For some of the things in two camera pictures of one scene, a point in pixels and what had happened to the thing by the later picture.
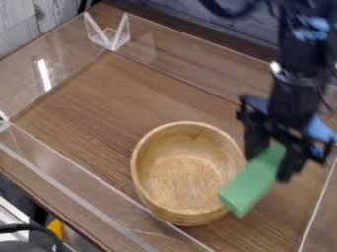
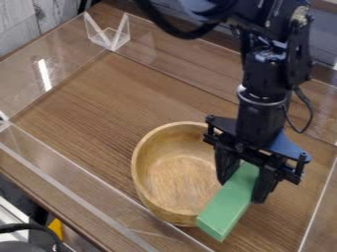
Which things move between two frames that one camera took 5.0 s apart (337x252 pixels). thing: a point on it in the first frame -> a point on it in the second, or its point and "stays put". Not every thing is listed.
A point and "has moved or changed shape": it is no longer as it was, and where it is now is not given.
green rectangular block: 251,185 has moved or changed shape
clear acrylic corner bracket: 109,37 stays put
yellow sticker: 57,229 stays put
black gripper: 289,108 -> 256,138
